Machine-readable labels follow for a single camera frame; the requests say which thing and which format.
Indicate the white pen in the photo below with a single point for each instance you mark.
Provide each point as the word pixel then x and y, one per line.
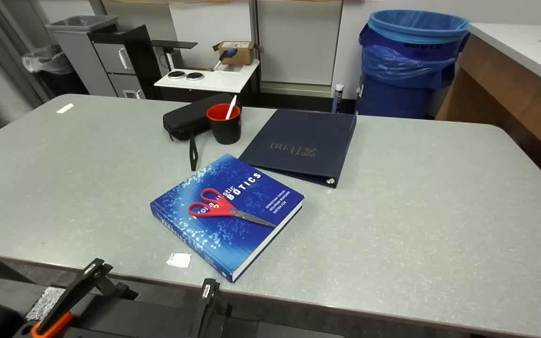
pixel 230 107

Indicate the black mug red inside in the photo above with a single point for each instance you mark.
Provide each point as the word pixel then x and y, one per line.
pixel 226 131

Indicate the navy blue binder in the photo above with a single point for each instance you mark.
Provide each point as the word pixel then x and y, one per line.
pixel 301 146

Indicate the blue robotics book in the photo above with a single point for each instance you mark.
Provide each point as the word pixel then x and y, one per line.
pixel 220 244

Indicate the white side table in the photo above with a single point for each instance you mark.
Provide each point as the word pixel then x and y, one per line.
pixel 215 79

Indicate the open cardboard box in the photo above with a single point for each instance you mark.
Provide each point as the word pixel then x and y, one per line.
pixel 241 54

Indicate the small white paper piece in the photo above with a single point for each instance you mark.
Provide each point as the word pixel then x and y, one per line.
pixel 179 259

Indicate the blue trash bin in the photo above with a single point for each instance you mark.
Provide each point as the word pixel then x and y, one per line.
pixel 395 99

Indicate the blue plastic bin liner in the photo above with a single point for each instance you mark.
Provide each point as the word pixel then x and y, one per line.
pixel 408 58

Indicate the gray filing cabinet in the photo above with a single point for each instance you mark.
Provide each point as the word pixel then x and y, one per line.
pixel 93 58

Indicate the white tape strip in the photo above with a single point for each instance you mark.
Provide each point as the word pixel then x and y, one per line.
pixel 64 107

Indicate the gray bin with clear bag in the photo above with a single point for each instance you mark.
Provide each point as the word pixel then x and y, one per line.
pixel 48 62

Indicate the wooden counter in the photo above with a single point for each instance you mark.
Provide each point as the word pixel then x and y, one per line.
pixel 508 86

